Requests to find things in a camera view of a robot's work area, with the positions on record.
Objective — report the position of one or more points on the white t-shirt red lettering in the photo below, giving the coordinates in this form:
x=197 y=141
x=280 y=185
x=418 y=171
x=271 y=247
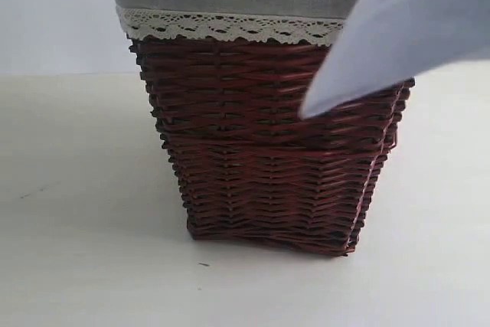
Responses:
x=385 y=42

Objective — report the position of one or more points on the dark red wicker basket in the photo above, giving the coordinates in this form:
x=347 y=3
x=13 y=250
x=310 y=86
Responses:
x=248 y=168

